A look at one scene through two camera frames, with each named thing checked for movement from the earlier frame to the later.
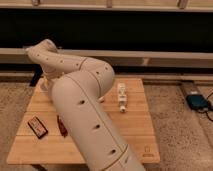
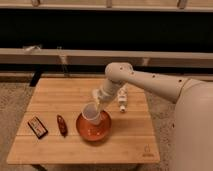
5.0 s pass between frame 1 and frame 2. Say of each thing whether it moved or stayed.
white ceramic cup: moved
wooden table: stayed
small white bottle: stayed
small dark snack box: stayed
